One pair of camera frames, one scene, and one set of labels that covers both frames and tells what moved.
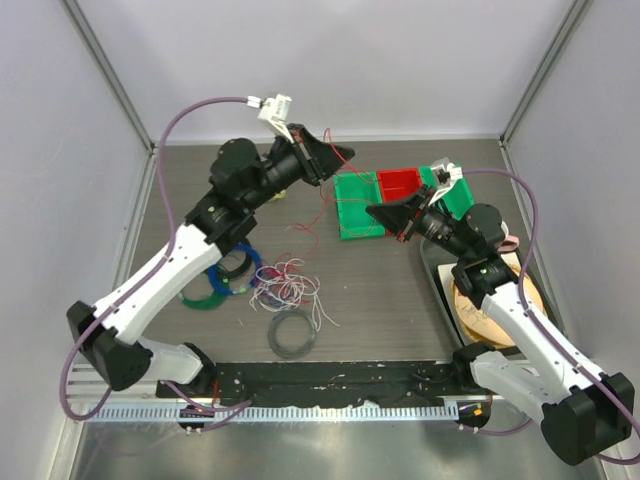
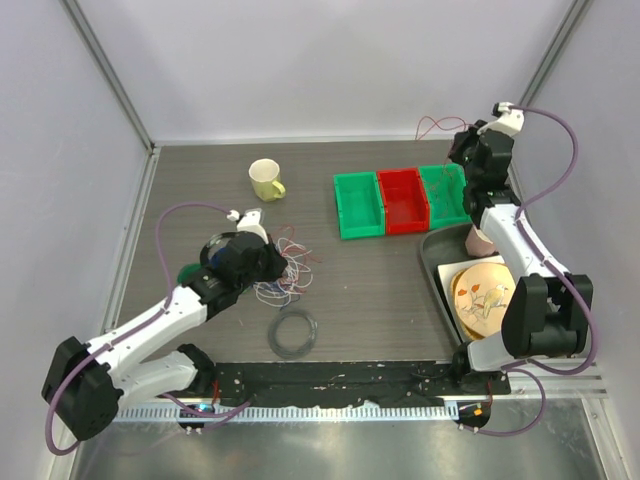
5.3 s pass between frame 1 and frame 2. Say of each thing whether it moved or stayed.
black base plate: stayed
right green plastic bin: stayed
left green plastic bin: stayed
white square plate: stayed
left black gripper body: moved
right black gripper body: moved
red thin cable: moved
